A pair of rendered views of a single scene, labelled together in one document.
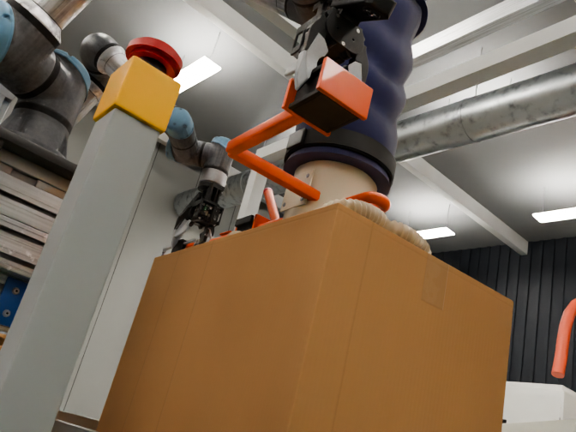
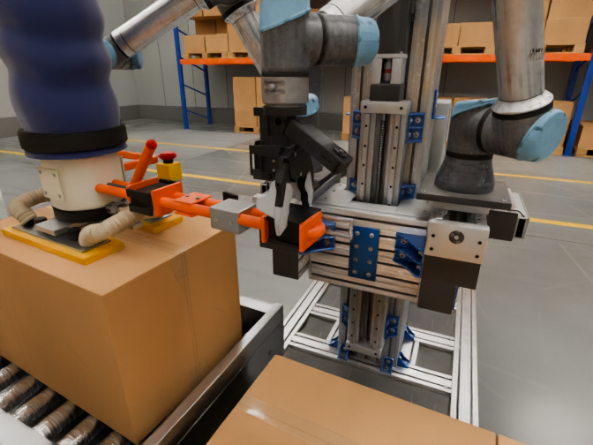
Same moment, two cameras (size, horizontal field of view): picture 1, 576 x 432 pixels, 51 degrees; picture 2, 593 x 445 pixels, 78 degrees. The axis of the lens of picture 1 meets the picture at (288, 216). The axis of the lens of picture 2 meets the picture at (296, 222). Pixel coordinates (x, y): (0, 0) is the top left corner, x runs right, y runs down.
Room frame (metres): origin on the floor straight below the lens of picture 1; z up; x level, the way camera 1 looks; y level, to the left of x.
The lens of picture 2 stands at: (2.14, -0.06, 1.33)
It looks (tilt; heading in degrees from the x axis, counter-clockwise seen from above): 22 degrees down; 151
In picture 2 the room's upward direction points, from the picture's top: straight up
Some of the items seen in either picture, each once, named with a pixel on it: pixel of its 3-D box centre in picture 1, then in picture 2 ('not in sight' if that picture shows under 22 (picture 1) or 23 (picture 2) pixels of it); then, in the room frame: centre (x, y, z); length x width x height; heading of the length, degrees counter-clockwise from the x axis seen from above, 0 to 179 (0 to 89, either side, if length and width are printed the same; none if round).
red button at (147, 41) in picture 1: (152, 65); (168, 157); (0.64, 0.21, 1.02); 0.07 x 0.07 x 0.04
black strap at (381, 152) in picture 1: (338, 165); (77, 134); (1.09, -0.07, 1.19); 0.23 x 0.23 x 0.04
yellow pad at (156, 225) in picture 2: not in sight; (125, 208); (1.04, 0.01, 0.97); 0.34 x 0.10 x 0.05; 32
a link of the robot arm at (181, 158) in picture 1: (186, 148); (336, 41); (1.58, 0.34, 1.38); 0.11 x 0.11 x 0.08; 85
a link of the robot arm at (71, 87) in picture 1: (53, 89); (299, 116); (1.10, 0.54, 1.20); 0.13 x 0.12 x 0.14; 155
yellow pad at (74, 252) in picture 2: not in sight; (58, 232); (1.14, -0.16, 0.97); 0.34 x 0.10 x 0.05; 32
